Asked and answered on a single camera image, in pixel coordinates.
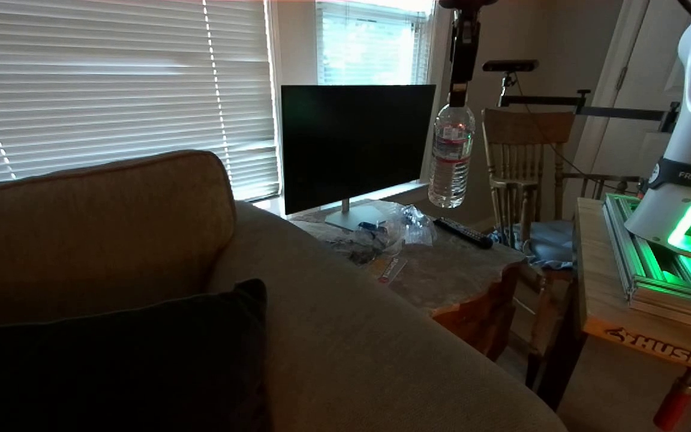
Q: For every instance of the clear plastic water bottle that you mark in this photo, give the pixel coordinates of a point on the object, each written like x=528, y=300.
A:
x=451, y=146

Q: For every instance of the clear plastic bag with items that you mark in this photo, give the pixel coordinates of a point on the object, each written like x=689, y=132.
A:
x=397, y=228

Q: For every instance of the stone top side table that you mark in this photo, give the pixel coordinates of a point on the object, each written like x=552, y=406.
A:
x=462, y=286

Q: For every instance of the wooden chair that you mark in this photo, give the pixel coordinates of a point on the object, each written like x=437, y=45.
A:
x=523, y=156

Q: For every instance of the dark throw pillow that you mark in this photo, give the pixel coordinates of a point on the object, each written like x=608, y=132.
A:
x=184, y=365

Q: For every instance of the black remote control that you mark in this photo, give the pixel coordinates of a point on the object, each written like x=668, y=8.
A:
x=463, y=234

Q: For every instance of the white window blinds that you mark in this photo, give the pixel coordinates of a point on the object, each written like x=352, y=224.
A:
x=90, y=82

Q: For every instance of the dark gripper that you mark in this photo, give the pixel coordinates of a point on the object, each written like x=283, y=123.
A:
x=463, y=45

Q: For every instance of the beige fabric couch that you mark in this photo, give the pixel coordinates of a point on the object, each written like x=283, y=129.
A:
x=342, y=351

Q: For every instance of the red tool handle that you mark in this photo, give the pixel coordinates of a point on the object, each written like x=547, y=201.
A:
x=676, y=404

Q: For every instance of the black camera on stand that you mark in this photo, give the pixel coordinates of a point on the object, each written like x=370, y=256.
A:
x=510, y=74

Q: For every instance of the black flat monitor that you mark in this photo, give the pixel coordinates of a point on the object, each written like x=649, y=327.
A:
x=347, y=140

